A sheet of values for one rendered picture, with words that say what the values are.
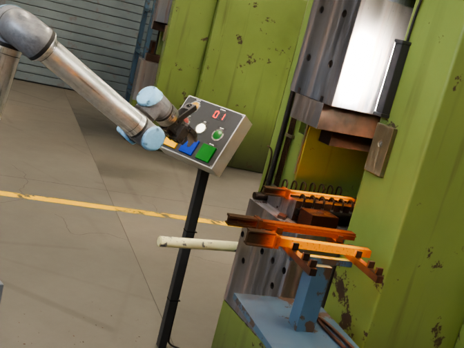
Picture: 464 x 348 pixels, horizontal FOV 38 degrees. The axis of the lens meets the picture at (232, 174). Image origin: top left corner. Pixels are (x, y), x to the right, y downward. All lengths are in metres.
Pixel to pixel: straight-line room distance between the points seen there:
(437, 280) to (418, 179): 0.41
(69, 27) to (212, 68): 3.52
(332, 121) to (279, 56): 4.98
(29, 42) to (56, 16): 8.12
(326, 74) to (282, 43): 4.97
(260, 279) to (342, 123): 0.66
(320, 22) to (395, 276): 0.96
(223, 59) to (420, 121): 5.19
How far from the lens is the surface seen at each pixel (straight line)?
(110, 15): 10.35
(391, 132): 2.30
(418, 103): 2.26
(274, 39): 7.38
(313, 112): 2.47
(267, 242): 1.89
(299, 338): 1.99
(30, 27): 2.15
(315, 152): 2.78
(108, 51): 10.37
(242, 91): 7.37
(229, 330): 2.75
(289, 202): 2.52
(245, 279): 2.65
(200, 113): 2.97
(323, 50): 2.49
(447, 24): 2.25
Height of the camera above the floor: 1.56
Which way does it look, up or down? 13 degrees down
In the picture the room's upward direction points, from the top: 14 degrees clockwise
